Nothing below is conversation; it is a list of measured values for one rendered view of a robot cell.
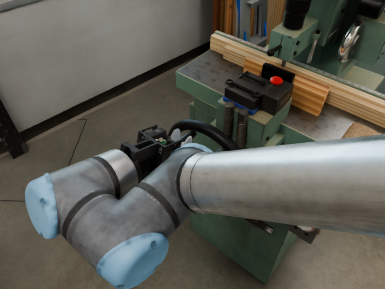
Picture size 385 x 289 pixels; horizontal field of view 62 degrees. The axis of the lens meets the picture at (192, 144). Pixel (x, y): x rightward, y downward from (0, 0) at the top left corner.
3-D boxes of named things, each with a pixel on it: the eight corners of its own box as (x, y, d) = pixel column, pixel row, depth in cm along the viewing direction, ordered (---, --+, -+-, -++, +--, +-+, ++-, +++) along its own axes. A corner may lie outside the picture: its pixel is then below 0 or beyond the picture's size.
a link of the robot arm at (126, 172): (117, 214, 56) (83, 185, 60) (138, 202, 60) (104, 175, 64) (123, 173, 52) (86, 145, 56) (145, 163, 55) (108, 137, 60)
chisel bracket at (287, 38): (265, 58, 90) (270, 30, 84) (290, 39, 97) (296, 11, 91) (289, 68, 87) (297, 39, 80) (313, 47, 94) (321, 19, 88)
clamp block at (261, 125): (213, 126, 88) (215, 100, 81) (242, 102, 95) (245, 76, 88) (260, 152, 81) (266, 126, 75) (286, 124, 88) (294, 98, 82)
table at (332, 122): (154, 101, 100) (152, 84, 96) (214, 59, 116) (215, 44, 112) (345, 209, 73) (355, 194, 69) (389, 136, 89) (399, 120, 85)
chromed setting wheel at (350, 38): (330, 67, 92) (345, 26, 83) (347, 50, 98) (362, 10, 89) (340, 71, 90) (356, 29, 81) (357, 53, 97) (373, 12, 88)
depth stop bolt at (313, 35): (302, 62, 94) (311, 30, 87) (305, 59, 95) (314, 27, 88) (309, 64, 93) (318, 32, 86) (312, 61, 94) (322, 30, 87)
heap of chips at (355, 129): (337, 143, 79) (340, 137, 78) (353, 121, 85) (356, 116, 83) (366, 156, 76) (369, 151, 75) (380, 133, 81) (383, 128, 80)
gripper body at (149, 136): (185, 139, 64) (141, 159, 55) (177, 174, 68) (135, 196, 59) (157, 122, 67) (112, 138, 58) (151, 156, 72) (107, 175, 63)
